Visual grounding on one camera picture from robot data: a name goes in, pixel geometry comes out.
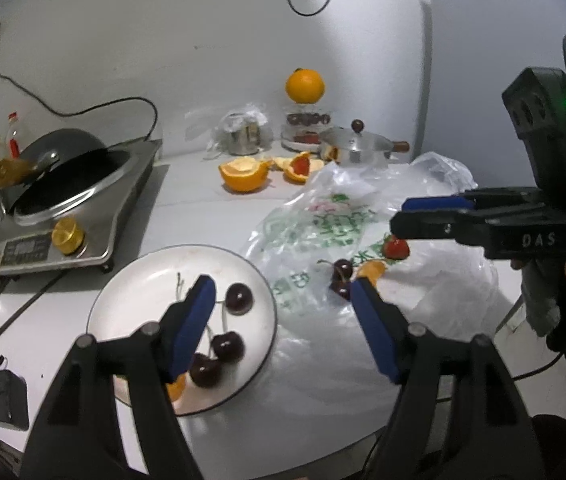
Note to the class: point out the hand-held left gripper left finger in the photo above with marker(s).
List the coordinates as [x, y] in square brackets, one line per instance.
[195, 320]

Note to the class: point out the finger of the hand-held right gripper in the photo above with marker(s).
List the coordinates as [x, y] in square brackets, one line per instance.
[433, 203]
[428, 224]

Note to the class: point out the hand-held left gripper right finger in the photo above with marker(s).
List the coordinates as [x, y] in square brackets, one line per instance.
[373, 325]

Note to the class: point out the dark red cherry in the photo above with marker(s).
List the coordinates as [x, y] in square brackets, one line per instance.
[228, 346]
[344, 268]
[341, 291]
[239, 298]
[204, 369]

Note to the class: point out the peeled orange segment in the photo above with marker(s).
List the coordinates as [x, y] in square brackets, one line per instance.
[177, 389]
[370, 271]

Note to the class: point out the clear printed plastic bag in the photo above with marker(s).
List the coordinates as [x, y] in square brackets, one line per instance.
[438, 280]

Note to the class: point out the white plate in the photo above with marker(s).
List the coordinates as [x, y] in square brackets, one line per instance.
[133, 300]

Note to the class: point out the person's right hand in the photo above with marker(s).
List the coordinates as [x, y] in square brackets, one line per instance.
[538, 300]

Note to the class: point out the steel pot with lid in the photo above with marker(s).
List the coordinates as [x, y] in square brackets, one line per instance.
[363, 147]

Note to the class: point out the orange peel piece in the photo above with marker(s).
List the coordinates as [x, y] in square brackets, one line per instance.
[317, 166]

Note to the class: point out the white refrigerator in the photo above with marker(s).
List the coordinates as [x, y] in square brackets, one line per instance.
[488, 35]

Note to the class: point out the steel induction stove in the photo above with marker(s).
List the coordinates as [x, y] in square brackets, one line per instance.
[113, 200]

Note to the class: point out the half orange peel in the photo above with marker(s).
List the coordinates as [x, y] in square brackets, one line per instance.
[243, 175]

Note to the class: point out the black chopstick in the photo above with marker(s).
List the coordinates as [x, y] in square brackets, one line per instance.
[28, 307]

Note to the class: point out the whole orange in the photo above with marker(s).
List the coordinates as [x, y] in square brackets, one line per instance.
[304, 86]

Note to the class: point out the steel cup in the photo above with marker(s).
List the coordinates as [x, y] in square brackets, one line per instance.
[243, 135]

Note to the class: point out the black pouch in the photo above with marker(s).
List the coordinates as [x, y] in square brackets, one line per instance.
[3, 400]

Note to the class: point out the red cap bottle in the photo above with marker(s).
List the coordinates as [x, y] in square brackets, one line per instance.
[14, 145]

